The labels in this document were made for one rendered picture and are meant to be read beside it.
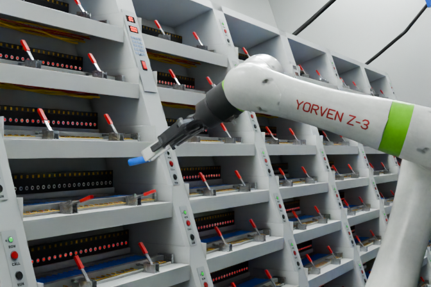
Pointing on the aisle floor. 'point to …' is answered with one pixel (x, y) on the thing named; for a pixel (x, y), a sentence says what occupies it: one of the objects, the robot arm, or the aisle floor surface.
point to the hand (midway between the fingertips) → (156, 150)
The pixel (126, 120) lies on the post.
